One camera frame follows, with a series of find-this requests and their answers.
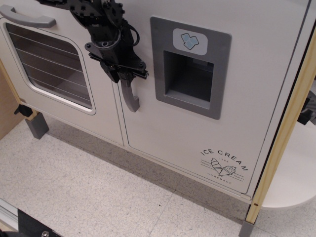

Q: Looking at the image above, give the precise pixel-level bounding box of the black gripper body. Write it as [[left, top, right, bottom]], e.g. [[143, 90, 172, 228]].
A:
[[85, 29, 148, 79]]

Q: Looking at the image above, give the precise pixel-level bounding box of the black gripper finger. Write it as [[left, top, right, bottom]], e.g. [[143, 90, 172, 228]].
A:
[[100, 61, 120, 82], [118, 72, 136, 87]]

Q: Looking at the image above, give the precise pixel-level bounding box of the grey fridge door handle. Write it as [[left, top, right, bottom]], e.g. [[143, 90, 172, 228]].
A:
[[120, 80, 140, 113]]

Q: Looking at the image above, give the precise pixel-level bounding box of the white toy fridge door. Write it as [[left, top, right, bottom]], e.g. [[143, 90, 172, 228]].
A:
[[123, 0, 316, 196]]

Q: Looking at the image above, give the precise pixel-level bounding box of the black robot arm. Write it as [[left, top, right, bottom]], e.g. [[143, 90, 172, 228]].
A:
[[40, 0, 148, 86]]

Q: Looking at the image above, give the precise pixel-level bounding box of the white oven door with window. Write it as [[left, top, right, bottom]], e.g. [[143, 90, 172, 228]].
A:
[[0, 16, 125, 146]]

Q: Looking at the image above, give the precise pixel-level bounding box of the grey ice dispenser panel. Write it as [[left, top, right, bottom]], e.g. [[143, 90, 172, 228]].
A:
[[150, 16, 232, 120]]

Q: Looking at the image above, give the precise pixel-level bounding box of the grey left foot cap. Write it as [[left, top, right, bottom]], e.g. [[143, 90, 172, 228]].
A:
[[25, 113, 49, 139]]

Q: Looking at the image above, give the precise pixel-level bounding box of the grey foot cap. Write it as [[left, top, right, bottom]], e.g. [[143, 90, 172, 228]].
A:
[[25, 113, 49, 139], [238, 220, 255, 237]]

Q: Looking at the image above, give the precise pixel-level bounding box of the white toy kitchen cabinet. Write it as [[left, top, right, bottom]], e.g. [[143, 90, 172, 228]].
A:
[[0, 0, 316, 203]]

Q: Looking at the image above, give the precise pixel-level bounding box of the black left clamp knob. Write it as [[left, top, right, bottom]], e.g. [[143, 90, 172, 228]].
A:
[[14, 104, 33, 117]]

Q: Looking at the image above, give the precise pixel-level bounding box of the black clamp knob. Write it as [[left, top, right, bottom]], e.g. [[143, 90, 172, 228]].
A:
[[14, 104, 33, 117], [297, 97, 316, 125]]

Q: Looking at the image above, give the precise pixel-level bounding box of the light wooden left panel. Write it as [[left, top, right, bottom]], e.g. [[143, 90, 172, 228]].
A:
[[0, 62, 37, 139]]

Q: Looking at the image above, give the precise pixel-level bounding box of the black right clamp knob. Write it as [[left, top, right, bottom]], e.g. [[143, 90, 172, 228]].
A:
[[297, 97, 316, 125]]

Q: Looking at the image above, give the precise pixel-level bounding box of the grey right foot cap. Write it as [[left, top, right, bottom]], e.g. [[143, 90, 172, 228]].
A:
[[238, 220, 255, 237]]

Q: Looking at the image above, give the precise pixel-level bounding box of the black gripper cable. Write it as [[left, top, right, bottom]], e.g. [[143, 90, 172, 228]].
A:
[[122, 21, 141, 47]]

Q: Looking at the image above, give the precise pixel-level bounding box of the grey oven door handle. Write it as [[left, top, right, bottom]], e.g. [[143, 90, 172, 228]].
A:
[[0, 4, 56, 28]]

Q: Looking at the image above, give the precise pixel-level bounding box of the black base plate with screw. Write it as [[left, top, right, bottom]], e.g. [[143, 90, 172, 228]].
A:
[[0, 208, 65, 237]]

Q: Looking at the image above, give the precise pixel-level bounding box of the aluminium rail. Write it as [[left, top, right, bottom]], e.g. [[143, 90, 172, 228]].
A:
[[0, 199, 19, 231]]

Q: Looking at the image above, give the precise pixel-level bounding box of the light wooden right post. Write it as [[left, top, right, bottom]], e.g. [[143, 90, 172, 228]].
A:
[[245, 31, 316, 225]]

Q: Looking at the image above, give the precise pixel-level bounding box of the white round base plate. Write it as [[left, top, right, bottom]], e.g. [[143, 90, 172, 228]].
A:
[[262, 121, 316, 210]]

